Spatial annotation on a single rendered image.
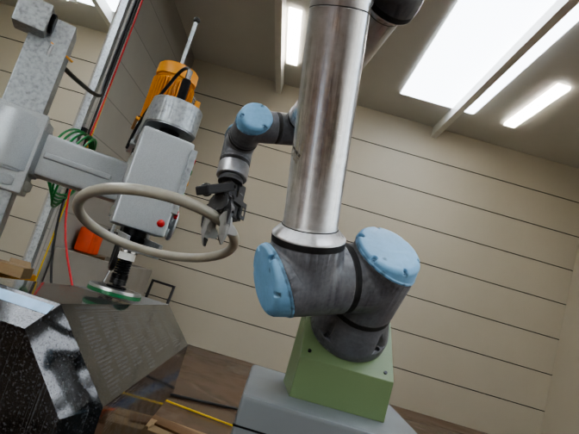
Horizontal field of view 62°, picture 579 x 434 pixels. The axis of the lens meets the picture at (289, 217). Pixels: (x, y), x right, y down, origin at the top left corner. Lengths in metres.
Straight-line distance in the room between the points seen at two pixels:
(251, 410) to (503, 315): 6.73
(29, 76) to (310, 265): 2.13
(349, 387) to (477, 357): 6.39
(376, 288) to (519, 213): 6.86
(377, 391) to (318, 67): 0.70
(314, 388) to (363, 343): 0.15
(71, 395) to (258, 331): 5.45
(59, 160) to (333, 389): 1.97
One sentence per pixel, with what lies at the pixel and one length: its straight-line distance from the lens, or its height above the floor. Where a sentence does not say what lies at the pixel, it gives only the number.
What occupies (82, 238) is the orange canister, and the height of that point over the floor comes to 1.00.
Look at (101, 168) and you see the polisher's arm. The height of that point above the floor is 1.40.
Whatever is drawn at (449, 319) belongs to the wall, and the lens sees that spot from 7.32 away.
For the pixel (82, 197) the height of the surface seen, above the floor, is 1.15.
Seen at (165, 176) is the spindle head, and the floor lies 1.38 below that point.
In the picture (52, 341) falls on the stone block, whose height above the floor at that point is 0.73.
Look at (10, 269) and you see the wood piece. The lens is 2.58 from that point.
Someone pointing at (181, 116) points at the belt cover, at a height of 1.63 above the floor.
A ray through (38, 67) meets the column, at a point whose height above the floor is 1.78.
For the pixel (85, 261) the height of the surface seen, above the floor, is 0.80.
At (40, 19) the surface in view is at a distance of 2.80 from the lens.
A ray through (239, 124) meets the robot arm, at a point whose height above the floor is 1.45.
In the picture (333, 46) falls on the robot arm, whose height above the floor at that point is 1.49.
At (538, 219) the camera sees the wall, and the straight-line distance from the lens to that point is 7.94.
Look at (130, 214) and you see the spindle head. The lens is 2.06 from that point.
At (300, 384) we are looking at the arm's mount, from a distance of 1.13.
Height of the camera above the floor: 1.07
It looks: 8 degrees up
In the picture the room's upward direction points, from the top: 16 degrees clockwise
